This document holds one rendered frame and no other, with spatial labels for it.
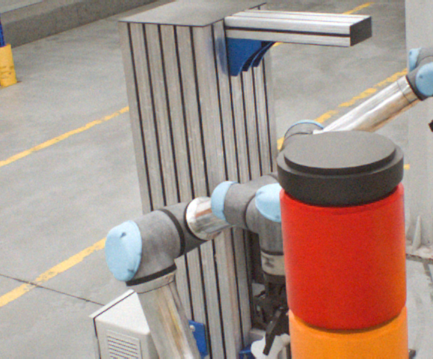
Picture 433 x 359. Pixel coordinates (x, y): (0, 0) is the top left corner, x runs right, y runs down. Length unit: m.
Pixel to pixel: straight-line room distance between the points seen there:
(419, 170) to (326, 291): 5.13
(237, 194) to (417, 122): 3.68
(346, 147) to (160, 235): 1.73
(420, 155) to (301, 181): 5.10
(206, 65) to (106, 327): 0.83
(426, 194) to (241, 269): 3.24
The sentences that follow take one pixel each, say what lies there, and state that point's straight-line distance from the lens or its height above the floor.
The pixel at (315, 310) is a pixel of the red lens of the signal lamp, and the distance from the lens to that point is 0.40.
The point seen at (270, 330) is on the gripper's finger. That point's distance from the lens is 1.79.
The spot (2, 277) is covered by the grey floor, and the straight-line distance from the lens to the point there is 5.95.
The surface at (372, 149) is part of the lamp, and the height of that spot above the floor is 2.34.
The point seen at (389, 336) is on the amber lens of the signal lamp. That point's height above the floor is 2.26.
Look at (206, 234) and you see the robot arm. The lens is 2.13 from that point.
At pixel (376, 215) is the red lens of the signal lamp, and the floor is 2.32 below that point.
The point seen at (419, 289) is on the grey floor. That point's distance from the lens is 5.30.
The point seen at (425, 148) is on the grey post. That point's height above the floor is 0.63.
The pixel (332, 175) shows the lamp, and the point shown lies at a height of 2.34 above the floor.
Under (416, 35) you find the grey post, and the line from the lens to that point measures 5.29.
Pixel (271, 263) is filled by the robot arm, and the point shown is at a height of 1.70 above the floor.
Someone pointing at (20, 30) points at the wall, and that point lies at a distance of 12.04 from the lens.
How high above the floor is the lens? 2.47
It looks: 21 degrees down
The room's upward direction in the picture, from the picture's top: 6 degrees counter-clockwise
